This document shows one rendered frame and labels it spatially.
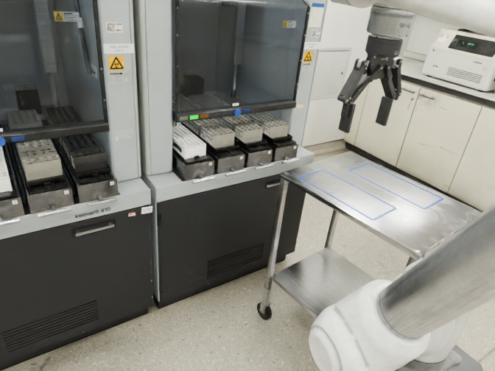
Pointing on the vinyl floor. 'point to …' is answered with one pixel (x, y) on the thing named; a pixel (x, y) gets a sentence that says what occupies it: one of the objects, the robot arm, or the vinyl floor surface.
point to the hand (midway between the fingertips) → (363, 123)
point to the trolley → (412, 246)
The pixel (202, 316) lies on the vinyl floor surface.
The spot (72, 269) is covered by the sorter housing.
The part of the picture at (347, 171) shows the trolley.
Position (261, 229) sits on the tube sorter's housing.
